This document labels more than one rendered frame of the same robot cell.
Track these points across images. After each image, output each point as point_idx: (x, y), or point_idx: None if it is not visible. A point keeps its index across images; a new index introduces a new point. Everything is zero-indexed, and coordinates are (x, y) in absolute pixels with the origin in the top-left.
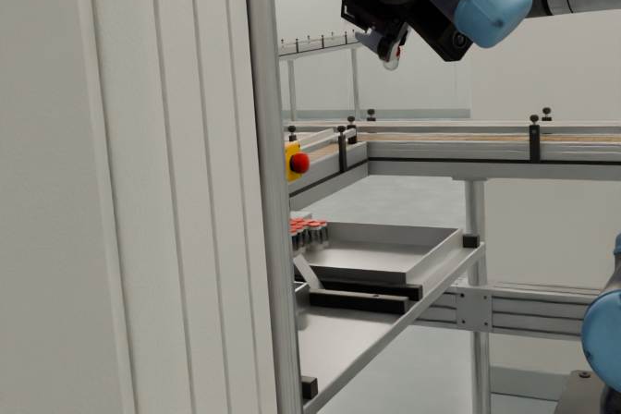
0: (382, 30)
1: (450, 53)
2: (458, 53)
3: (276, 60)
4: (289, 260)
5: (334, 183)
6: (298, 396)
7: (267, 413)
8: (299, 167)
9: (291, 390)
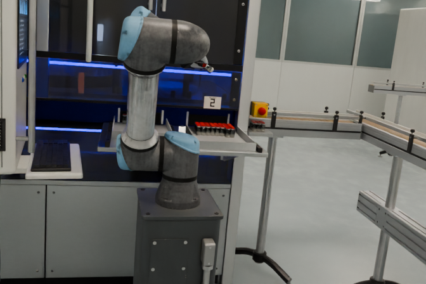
0: None
1: (180, 64)
2: (183, 65)
3: (32, 44)
4: (30, 87)
5: (325, 134)
6: (30, 117)
7: (5, 110)
8: (258, 112)
9: (28, 115)
